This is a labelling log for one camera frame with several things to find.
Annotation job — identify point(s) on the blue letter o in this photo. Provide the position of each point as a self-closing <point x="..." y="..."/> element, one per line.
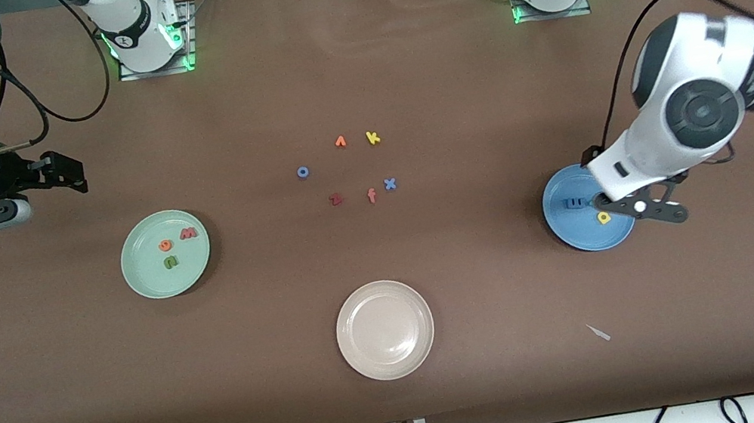
<point x="298" y="172"/>

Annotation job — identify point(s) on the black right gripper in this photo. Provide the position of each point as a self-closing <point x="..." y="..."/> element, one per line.
<point x="5" y="173"/>

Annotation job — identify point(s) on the green plate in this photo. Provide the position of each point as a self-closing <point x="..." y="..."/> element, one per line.
<point x="150" y="276"/>

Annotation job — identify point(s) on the green letter u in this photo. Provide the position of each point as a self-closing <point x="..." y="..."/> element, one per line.
<point x="171" y="265"/>

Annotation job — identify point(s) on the blue letter m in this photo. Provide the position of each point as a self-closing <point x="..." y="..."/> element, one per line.
<point x="575" y="203"/>

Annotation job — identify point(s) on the brown table cover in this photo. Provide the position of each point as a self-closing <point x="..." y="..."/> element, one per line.
<point x="352" y="62"/>

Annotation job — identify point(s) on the orange letter e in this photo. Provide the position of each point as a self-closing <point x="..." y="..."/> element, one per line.
<point x="161" y="247"/>

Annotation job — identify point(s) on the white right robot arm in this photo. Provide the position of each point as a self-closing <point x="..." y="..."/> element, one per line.
<point x="132" y="30"/>

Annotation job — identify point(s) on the yellow letter k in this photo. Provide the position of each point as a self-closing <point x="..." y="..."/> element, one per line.
<point x="372" y="138"/>

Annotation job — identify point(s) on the blue letter x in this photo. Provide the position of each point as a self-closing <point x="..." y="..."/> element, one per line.
<point x="389" y="183"/>

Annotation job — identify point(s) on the beige plate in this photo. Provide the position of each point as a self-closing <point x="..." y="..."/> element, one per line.
<point x="385" y="330"/>

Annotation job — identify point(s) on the blue plate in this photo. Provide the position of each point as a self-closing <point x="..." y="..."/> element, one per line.
<point x="572" y="232"/>

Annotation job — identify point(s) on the pink letter w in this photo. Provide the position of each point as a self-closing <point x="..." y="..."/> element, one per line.
<point x="188" y="234"/>

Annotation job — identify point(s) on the white paper scrap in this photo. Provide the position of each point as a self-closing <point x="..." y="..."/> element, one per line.
<point x="599" y="332"/>

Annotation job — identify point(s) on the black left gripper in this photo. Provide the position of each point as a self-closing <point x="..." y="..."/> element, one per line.
<point x="587" y="156"/>

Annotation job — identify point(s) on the pink letter f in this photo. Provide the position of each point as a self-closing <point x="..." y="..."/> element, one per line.
<point x="371" y="195"/>

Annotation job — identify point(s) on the dark red letter z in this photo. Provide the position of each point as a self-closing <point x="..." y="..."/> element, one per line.
<point x="336" y="199"/>

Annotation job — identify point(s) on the orange letter v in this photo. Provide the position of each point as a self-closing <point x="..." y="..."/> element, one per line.
<point x="340" y="143"/>

